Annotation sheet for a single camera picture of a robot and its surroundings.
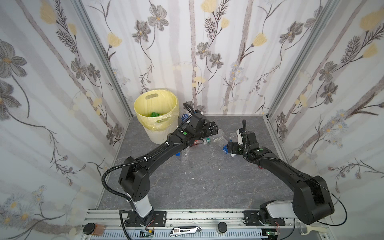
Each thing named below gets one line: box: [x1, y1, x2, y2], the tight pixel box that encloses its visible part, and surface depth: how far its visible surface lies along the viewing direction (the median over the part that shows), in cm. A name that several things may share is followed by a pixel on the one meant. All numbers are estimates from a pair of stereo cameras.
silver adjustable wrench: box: [169, 226, 202, 238], surface depth 72 cm
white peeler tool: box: [297, 221, 327, 236], surface depth 72 cm
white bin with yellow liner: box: [133, 89, 180, 145], surface depth 97 cm
